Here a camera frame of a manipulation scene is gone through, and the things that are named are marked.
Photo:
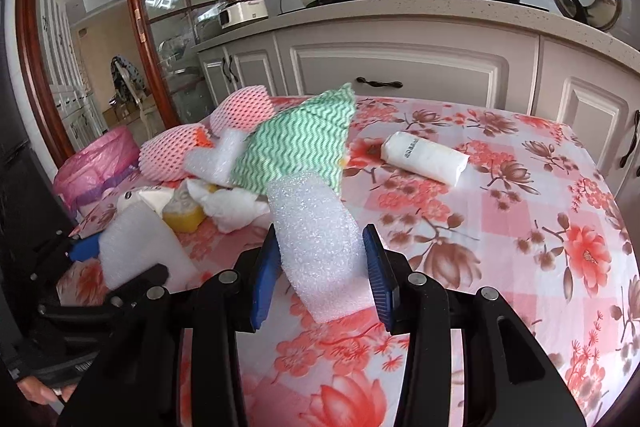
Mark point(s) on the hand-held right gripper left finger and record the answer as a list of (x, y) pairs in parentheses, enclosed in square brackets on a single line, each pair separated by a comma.
[(265, 279)]

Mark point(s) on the white kitchen cabinet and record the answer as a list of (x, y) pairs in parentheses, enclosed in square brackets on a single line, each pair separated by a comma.
[(450, 62)]

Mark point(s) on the green wavy striped cloth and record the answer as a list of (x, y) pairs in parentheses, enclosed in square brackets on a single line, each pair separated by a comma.
[(295, 137)]

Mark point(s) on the person's left hand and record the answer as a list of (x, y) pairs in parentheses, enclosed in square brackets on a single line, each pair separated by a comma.
[(42, 393)]

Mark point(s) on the white rice cooker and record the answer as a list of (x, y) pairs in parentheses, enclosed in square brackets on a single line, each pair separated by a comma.
[(245, 12)]

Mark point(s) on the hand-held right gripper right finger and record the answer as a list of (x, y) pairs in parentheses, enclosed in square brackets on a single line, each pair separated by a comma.
[(381, 279)]

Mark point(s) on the patterned hanging garment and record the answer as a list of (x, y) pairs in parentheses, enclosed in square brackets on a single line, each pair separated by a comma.
[(122, 77)]

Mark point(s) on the wide white foam block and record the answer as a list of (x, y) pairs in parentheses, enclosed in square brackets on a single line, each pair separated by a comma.
[(135, 252)]

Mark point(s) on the small pink foam net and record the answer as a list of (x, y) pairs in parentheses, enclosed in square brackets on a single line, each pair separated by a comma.
[(242, 107)]

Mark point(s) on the wood framed glass door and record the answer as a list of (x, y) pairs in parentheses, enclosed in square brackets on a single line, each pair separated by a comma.
[(170, 32)]

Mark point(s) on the speckled stone countertop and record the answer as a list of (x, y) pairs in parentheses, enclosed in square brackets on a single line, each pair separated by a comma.
[(400, 8)]

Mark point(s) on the brown wooden door frame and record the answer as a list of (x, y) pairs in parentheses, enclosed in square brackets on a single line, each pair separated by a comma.
[(30, 57)]

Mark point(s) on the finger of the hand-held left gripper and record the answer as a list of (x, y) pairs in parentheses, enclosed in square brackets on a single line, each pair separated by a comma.
[(84, 250), (140, 282)]

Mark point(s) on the tall white foam block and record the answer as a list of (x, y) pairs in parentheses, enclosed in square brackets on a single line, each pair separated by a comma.
[(315, 247)]

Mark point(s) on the pink floral tablecloth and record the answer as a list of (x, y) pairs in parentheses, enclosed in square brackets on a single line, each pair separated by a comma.
[(500, 232)]

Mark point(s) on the crumpled white tissue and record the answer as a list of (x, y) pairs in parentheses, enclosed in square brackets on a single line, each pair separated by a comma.
[(231, 211)]

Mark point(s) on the bent white foam piece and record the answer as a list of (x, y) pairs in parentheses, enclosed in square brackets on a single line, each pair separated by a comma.
[(216, 159)]

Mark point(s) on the pink bag lined bin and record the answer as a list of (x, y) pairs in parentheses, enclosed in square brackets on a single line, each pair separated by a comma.
[(95, 167)]

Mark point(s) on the white tissue pack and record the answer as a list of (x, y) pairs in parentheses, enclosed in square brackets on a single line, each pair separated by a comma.
[(425, 157)]

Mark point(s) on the white paper packet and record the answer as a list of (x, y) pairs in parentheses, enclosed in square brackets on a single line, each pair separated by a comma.
[(145, 199)]

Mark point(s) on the large pink foam net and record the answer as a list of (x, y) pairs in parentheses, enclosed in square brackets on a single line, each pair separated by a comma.
[(167, 154)]

